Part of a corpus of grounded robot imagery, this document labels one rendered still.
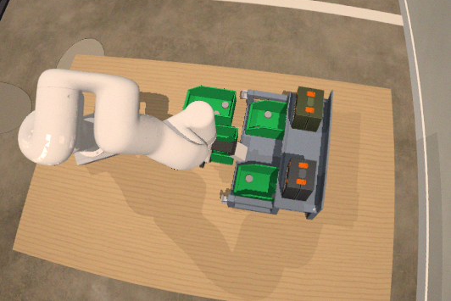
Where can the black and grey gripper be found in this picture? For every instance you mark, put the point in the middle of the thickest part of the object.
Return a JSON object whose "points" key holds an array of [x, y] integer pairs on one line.
{"points": [[208, 159]]}

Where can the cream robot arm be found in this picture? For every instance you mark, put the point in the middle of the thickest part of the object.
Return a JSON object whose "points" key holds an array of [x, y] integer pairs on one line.
{"points": [[117, 127]]}

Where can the dark grey case with orange latches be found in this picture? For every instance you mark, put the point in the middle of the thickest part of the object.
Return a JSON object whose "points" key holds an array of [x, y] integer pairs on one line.
{"points": [[300, 179]]}

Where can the green bin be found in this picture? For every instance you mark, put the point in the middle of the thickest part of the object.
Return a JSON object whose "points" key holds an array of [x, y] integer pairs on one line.
{"points": [[214, 97], [263, 184], [225, 134], [271, 128]]}

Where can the grey metal shelf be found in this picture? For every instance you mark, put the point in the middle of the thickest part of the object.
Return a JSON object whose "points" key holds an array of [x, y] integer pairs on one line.
{"points": [[296, 143]]}

